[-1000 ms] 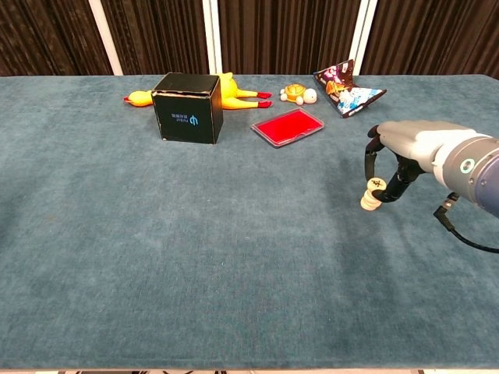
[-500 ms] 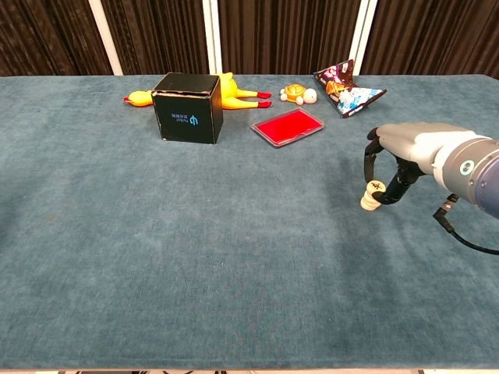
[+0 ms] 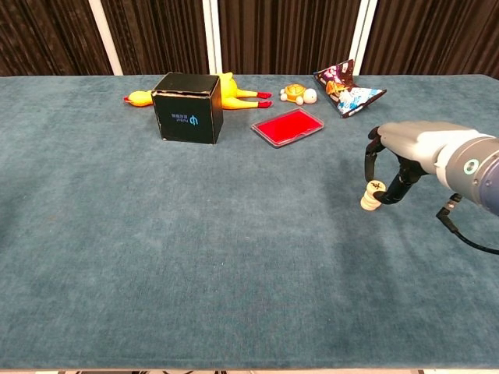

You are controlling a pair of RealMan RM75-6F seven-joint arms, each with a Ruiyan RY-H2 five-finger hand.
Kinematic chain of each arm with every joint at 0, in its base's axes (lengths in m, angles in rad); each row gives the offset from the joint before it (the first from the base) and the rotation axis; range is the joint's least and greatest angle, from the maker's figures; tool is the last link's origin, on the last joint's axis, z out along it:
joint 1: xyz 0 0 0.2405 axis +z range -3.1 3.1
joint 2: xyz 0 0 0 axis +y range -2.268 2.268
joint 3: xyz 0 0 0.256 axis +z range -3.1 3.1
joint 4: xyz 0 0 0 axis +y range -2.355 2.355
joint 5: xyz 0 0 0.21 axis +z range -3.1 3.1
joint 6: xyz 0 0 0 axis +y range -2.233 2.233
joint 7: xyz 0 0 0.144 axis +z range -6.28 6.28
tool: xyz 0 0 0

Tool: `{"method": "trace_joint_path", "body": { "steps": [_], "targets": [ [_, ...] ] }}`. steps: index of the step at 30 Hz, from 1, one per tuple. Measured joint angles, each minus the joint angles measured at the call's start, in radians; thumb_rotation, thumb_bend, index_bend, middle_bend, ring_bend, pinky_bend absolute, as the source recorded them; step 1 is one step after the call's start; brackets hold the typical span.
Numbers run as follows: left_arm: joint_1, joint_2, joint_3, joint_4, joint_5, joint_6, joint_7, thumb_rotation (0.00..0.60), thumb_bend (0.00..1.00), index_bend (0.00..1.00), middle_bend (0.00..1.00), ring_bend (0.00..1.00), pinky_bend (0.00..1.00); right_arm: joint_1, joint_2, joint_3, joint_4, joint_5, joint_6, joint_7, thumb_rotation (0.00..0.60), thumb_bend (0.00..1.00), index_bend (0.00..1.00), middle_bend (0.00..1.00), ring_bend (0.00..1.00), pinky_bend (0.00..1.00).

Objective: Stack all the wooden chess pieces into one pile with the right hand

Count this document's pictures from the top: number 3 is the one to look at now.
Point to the yellow rubber chicken toy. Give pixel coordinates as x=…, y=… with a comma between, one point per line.
x=230, y=90

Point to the dark brown curtain panel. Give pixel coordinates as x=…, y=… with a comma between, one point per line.
x=429, y=35
x=284, y=35
x=47, y=35
x=156, y=35

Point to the orange turtle toy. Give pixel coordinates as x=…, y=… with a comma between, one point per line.
x=296, y=92

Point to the red ink pad case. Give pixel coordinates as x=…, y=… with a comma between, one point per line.
x=286, y=126

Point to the white partition frame post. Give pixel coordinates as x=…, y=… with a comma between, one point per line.
x=210, y=35
x=106, y=37
x=362, y=37

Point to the black cardboard box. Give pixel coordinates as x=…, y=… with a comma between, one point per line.
x=187, y=117

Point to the dark snack bag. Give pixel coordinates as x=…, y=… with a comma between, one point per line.
x=351, y=97

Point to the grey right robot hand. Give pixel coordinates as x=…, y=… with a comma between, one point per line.
x=421, y=144

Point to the teal velvet tablecloth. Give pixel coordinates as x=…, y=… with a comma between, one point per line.
x=156, y=253

